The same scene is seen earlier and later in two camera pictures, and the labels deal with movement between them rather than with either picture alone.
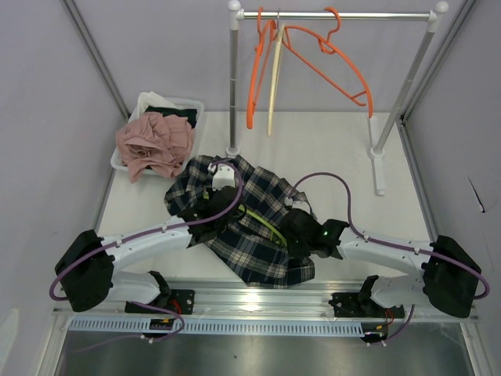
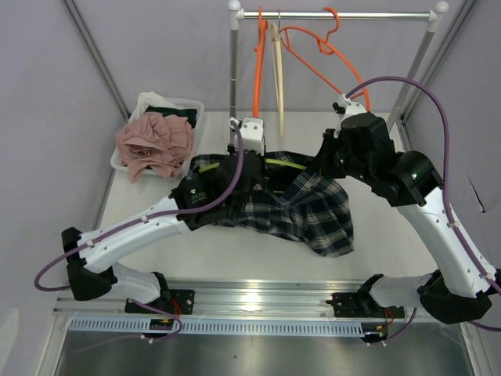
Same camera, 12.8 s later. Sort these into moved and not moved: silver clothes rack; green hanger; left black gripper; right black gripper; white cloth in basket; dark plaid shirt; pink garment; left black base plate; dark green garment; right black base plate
Moved: dark plaid shirt; left black gripper; green hanger; right black gripper
Not moved: pink garment; right black base plate; left black base plate; silver clothes rack; white cloth in basket; dark green garment
